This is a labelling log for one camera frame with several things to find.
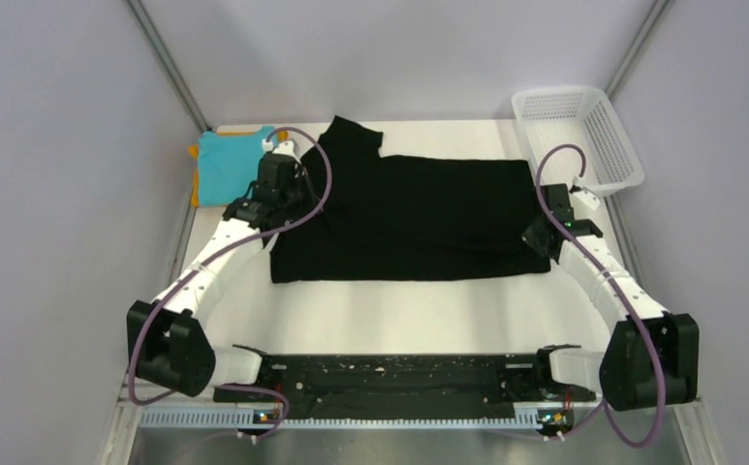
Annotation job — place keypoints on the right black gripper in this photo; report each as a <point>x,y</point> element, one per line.
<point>530,237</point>

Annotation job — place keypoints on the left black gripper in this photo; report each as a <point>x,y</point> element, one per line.
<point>301,177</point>

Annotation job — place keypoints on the black t-shirt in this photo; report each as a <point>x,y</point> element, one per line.
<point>408,218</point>

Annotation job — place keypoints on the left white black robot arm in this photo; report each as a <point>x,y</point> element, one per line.
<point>172,342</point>

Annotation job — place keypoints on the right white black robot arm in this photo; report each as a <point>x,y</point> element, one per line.
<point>652,354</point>

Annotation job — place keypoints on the folded cyan t-shirt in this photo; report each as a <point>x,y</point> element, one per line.
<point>226,167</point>

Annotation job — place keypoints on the white plastic basket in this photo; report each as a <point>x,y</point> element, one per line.
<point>581,116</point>

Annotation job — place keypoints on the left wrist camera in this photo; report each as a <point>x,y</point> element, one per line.
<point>286,147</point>

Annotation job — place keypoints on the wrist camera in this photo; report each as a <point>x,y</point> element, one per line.
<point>582,194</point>
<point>286,147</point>

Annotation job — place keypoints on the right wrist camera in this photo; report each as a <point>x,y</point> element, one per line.
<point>582,194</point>

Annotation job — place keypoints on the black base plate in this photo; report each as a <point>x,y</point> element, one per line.
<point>409,387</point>

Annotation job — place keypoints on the white slotted cable duct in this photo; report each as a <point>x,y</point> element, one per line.
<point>259,419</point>

